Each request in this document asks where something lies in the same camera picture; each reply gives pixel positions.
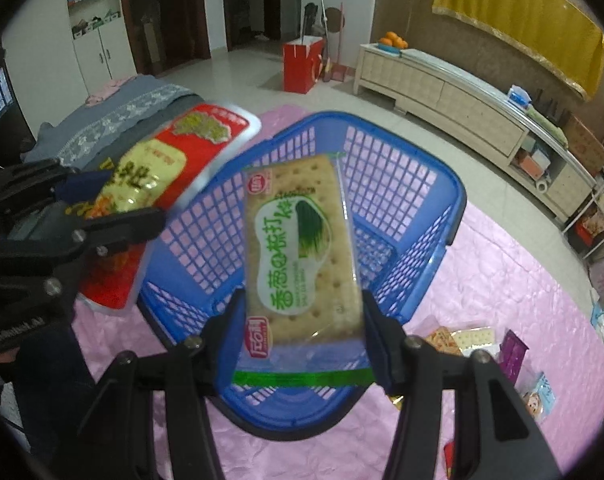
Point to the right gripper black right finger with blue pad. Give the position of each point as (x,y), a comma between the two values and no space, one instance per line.
(495,437)

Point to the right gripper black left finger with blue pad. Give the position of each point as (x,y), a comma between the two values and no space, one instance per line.
(115,439)

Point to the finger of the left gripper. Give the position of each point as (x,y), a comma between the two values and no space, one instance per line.
(71,186)
(110,235)

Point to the red yellow snack bag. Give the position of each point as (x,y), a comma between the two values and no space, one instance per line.
(166,170)

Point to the purple snack packet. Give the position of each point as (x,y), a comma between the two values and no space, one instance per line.
(511,355)

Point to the green onion cracker packet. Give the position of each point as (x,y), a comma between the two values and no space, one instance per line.
(304,313)

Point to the blue cookie packet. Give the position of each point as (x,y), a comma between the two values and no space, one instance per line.
(537,394)

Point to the grey blue folded blanket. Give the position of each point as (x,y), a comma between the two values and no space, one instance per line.
(92,134)

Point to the clear packed soda crackers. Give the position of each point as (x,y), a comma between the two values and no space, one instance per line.
(476,338)

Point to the small orange candy packet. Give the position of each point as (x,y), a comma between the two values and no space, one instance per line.
(442,340)

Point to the pink quilted table cloth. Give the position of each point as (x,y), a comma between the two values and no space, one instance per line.
(486,279)

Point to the red paper bag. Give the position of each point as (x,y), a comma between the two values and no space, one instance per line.
(302,63)

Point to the blue plastic basket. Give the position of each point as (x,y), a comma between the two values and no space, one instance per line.
(406,207)

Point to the broom and mop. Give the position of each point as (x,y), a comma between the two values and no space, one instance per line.
(333,23)

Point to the brown cardboard box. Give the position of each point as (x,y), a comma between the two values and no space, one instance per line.
(584,145)

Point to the blue tissue box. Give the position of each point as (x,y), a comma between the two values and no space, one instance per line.
(519,97)

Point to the plate of oranges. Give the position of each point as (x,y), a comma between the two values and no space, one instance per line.
(393,43)

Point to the cream TV cabinet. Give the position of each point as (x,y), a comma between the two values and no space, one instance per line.
(481,117)

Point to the white wall cupboard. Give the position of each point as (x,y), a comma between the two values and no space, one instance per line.
(100,41)

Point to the yellow cloth on wall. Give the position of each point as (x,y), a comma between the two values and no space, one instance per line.
(555,33)

